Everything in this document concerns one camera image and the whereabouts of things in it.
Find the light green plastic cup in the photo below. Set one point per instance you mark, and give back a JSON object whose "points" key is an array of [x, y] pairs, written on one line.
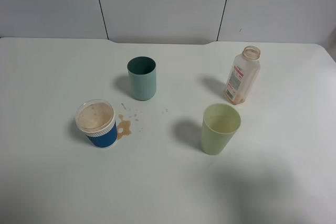
{"points": [[220, 123]]}

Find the clear plastic drink bottle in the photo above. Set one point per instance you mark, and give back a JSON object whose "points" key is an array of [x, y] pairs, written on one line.
{"points": [[243, 73]]}

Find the brown drink spill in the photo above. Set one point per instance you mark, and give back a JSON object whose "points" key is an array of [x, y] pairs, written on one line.
{"points": [[139, 120]]}

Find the blue cup with white rim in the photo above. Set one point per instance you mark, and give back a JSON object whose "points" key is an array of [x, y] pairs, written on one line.
{"points": [[96, 119]]}

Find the teal plastic cup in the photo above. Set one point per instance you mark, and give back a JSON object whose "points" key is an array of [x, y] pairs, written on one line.
{"points": [[142, 75]]}

